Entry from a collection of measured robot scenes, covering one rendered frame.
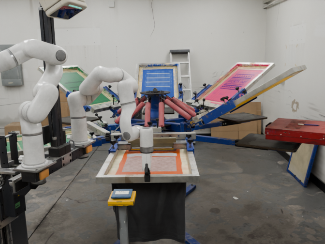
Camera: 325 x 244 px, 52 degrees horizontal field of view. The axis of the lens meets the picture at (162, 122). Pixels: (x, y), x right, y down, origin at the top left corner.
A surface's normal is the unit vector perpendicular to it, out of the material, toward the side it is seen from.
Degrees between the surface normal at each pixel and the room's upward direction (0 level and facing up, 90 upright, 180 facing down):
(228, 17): 90
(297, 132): 91
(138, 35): 90
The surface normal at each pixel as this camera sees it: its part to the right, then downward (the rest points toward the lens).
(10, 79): -0.01, 0.20
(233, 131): -0.02, -0.06
